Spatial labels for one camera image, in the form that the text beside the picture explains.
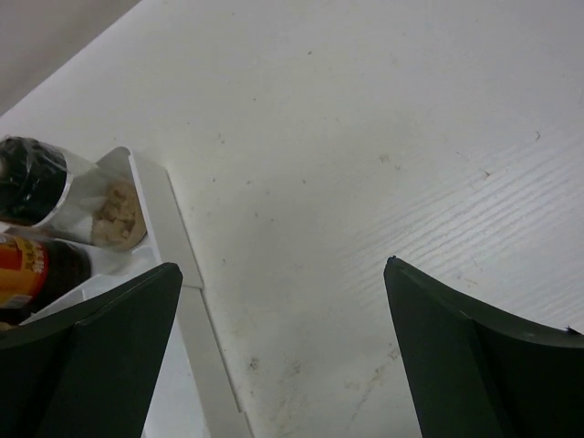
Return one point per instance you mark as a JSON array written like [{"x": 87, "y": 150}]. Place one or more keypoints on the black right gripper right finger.
[{"x": 475, "y": 370}]

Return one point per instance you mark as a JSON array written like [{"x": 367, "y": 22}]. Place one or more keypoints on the red-lid sauce jar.
[{"x": 36, "y": 273}]

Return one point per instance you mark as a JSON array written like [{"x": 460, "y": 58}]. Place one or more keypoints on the white plastic organizer tray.
[{"x": 193, "y": 396}]

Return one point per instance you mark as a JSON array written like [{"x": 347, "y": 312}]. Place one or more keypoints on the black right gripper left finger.
[{"x": 90, "y": 370}]

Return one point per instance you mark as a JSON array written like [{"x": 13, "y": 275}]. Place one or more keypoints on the black-top brown chunk grinder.
[{"x": 58, "y": 193}]

